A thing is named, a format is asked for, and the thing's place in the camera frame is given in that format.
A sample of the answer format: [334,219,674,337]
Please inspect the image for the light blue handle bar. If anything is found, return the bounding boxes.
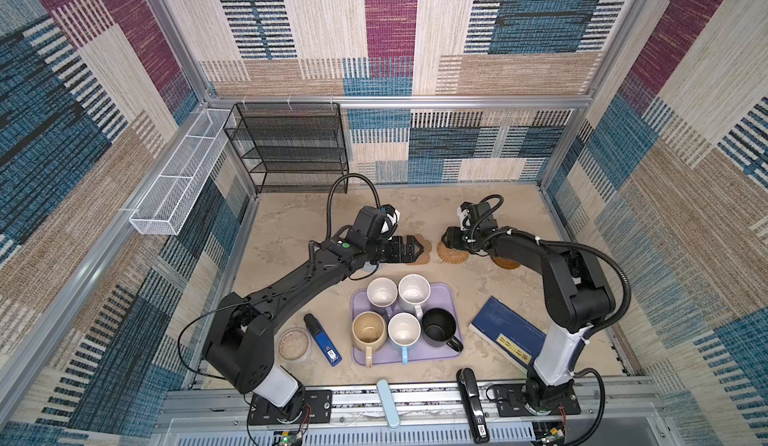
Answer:
[376,379,401,430]

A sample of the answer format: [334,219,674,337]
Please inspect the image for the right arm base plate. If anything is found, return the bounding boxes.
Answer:
[486,382,582,417]

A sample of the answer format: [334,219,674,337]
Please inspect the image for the white wire mesh basket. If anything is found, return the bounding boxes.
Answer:
[129,110,230,236]

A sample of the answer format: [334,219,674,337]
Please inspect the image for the clear tape roll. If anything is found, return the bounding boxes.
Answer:
[277,327,312,363]

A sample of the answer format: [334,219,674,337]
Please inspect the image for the black mug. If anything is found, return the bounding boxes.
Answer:
[421,308,464,353]

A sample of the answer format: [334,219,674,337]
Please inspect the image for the blue black stapler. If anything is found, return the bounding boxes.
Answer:
[303,313,342,367]

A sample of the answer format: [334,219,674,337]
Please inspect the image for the black stapler on rail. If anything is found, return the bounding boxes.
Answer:
[456,368,490,444]

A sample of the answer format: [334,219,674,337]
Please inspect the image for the black wire shelf rack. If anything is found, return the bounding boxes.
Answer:
[224,102,349,193]

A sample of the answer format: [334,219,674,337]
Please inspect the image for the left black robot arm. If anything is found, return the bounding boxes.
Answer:
[203,204,429,420]

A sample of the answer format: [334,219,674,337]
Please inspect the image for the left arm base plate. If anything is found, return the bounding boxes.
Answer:
[247,388,333,426]

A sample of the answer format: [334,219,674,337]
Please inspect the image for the lavender plastic tray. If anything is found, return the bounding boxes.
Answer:
[350,283,460,366]

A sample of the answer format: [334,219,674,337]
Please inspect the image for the blue hardcover book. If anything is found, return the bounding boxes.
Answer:
[469,296,545,372]

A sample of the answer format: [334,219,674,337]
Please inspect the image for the brown flower cork coaster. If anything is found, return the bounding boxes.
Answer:
[407,234,433,266]

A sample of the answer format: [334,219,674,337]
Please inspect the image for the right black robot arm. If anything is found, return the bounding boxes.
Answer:
[441,194,631,415]

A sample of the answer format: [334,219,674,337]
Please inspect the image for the white speckled mug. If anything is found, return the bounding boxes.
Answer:
[398,274,431,320]

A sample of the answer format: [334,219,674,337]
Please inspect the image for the beige ceramic mug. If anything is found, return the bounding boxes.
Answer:
[351,311,388,368]

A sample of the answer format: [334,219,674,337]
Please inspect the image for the white mug blue handle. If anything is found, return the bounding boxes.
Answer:
[387,312,421,365]

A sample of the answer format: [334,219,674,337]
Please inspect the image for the small brown wooden coaster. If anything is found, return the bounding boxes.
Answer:
[491,256,520,270]

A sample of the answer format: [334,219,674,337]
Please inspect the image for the woven rattan round coaster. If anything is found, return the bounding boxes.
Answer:
[436,241,470,265]

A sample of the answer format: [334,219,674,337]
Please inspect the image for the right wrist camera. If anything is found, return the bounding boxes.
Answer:
[457,202,471,230]

